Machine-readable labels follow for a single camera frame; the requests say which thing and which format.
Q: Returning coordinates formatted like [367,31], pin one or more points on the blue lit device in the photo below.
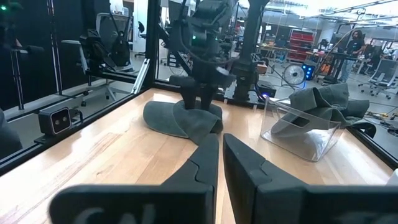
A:
[308,71]

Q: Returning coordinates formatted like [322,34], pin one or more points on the black backpack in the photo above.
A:
[120,51]

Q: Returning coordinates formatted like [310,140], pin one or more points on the black upright frame post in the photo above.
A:
[153,43]

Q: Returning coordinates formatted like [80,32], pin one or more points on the clear plastic bin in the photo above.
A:
[311,146]

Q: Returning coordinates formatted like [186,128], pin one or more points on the small black table camera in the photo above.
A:
[56,121]

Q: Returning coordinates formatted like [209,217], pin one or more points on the red storage shelf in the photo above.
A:
[301,45]

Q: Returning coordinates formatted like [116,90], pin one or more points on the round floor fan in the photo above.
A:
[293,74]

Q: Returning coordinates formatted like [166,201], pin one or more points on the black desk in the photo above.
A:
[337,59]

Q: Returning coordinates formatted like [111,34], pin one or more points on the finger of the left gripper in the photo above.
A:
[189,96]
[209,98]

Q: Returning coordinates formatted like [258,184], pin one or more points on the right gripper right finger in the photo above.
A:
[264,199]

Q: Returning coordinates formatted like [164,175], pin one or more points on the silver metal bracket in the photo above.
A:
[140,76]

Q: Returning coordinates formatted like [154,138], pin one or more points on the dark green baseball cap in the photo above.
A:
[292,130]
[186,124]
[329,96]

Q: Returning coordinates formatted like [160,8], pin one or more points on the grey office chair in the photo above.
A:
[384,73]
[105,28]

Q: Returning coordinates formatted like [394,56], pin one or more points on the black stand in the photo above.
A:
[18,77]

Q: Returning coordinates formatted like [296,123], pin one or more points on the person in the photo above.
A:
[353,46]

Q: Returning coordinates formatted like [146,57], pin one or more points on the black frame rail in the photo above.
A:
[93,116]
[160,83]
[382,152]

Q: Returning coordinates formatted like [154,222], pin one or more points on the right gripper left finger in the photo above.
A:
[186,202]

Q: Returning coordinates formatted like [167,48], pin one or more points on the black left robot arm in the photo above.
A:
[253,46]

